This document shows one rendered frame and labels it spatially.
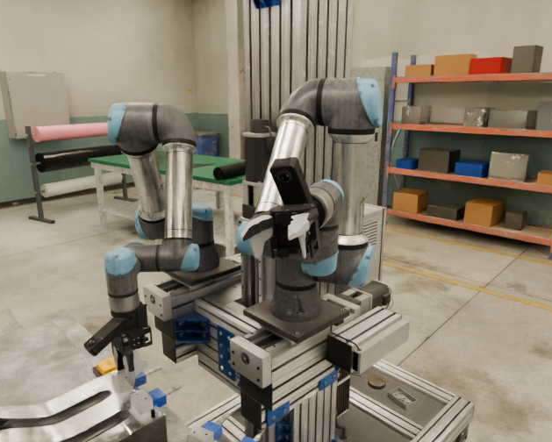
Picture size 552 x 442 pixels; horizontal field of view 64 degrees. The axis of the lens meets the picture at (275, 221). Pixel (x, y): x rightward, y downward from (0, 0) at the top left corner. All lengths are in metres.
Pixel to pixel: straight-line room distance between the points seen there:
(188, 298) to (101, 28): 7.09
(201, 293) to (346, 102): 0.88
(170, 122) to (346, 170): 0.51
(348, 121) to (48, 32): 7.15
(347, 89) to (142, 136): 0.58
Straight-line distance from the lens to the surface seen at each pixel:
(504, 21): 6.01
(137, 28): 8.70
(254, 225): 0.66
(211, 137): 8.55
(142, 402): 1.22
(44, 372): 1.65
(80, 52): 8.16
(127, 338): 1.23
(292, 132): 1.07
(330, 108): 1.10
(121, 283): 1.16
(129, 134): 1.32
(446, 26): 6.24
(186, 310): 1.62
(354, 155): 1.11
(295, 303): 1.25
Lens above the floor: 1.64
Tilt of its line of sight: 16 degrees down
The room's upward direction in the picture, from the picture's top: straight up
